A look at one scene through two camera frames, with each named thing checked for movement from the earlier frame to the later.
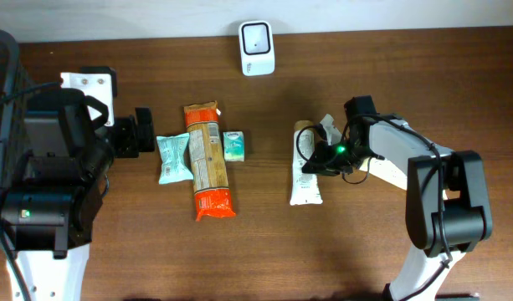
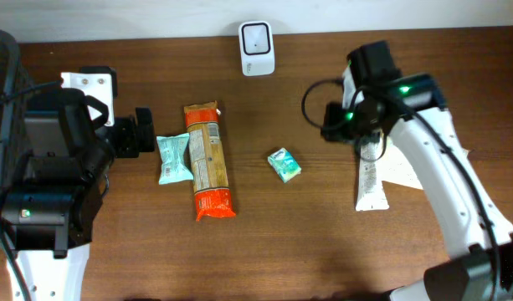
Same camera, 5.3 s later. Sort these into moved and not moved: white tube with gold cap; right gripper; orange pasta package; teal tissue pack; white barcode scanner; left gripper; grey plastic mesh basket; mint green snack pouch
Moved: teal tissue pack; white tube with gold cap; right gripper
Not moved: orange pasta package; white barcode scanner; grey plastic mesh basket; mint green snack pouch; left gripper
